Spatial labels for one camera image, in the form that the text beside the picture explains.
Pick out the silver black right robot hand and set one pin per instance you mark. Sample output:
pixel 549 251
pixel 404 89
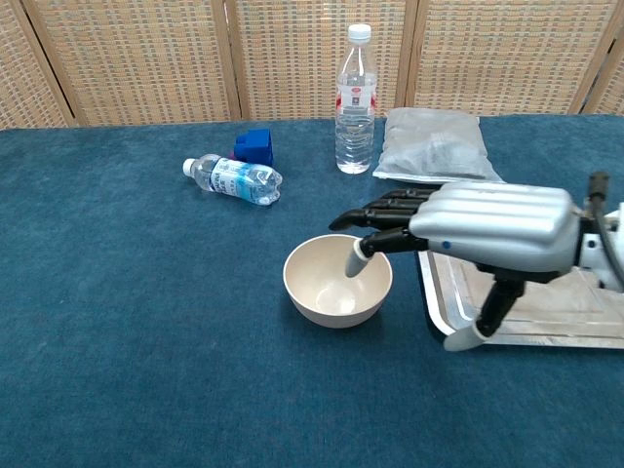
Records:
pixel 492 224

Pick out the cream ribbed bowl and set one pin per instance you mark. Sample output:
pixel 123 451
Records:
pixel 336 287

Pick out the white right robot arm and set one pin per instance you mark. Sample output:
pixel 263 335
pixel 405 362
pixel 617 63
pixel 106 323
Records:
pixel 602 248

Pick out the silver metal tray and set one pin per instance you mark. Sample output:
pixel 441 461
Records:
pixel 551 312

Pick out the clear plastic zip bag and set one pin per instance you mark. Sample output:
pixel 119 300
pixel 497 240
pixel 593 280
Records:
pixel 429 146

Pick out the tall clear water bottle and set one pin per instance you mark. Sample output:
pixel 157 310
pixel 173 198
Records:
pixel 355 122

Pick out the blue toy block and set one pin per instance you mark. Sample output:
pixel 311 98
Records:
pixel 256 145

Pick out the small blue-label water bottle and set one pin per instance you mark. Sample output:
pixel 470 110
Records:
pixel 239 179

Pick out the teal table cloth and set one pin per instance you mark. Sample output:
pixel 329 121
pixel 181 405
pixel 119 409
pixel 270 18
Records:
pixel 195 341

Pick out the woven wooden folding screen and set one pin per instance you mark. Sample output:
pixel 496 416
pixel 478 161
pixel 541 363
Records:
pixel 146 58

